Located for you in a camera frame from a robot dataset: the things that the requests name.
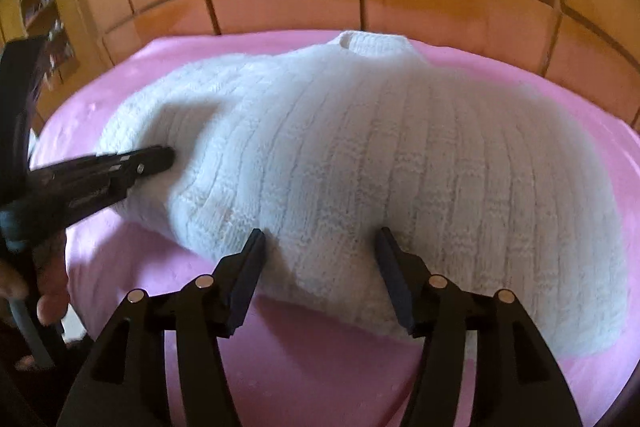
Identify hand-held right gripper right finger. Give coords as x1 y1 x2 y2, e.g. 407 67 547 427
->
375 227 585 427

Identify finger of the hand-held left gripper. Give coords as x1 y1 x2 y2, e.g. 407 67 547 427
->
29 145 175 188
45 172 151 229

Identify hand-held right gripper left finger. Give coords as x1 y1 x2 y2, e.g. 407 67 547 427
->
56 228 267 427

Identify white knit sweater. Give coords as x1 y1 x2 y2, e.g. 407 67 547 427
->
97 31 629 358

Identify person's left hand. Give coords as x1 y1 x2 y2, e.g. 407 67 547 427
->
36 233 71 328

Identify wooden bookshelf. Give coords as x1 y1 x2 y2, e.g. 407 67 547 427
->
16 0 82 84

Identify pink bed sheet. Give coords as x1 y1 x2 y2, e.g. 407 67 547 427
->
27 29 640 427

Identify wooden panelled headboard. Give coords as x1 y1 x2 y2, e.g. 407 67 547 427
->
70 0 640 132

